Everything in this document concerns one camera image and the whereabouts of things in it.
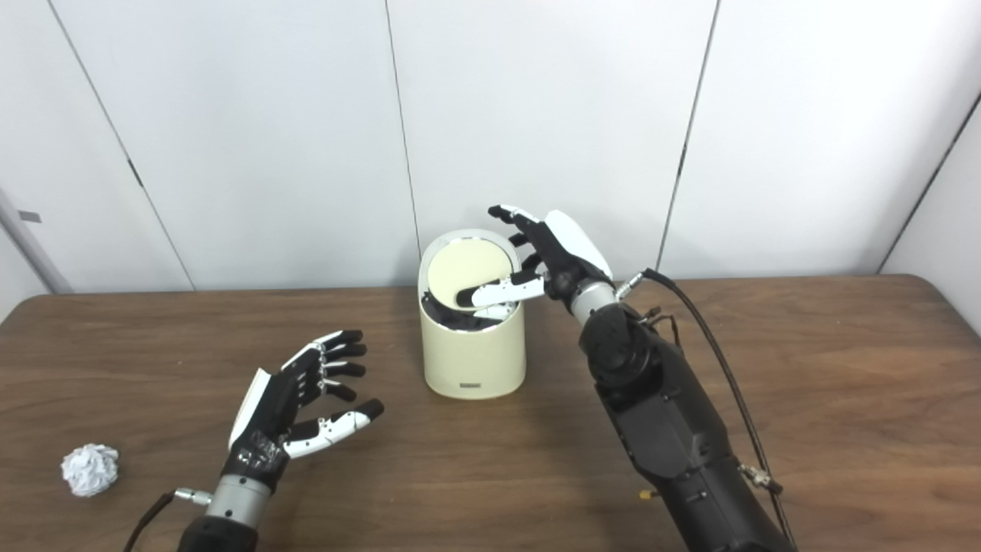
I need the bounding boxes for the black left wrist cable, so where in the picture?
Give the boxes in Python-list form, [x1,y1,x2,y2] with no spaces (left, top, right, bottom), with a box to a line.
[123,488,213,552]

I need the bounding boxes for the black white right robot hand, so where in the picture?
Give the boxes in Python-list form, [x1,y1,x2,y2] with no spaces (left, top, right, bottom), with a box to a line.
[457,204,616,321]

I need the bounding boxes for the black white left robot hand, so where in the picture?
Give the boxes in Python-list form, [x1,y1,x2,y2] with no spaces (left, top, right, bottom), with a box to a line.
[221,330,386,491]

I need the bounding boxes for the white paper ball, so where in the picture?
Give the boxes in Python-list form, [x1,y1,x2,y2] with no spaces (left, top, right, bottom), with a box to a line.
[61,443,120,498]

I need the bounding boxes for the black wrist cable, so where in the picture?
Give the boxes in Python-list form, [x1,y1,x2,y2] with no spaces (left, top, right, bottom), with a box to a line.
[123,488,213,552]
[617,268,798,549]

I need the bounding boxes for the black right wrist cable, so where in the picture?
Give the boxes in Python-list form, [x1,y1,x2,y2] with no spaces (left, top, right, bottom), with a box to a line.
[617,268,798,549]

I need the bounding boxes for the cream-colored desktop trash bin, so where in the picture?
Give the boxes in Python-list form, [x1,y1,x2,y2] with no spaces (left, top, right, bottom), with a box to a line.
[418,228,528,401]

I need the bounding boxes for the black bin liner bag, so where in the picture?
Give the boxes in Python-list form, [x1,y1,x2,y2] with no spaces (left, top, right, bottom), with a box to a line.
[420,291,523,332]

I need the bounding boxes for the grey wall corner post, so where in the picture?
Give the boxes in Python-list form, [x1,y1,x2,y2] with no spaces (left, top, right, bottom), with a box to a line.
[0,184,72,294]

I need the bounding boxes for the cream round bin lid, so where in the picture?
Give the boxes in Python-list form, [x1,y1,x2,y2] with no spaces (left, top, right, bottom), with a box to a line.
[426,239,514,311]

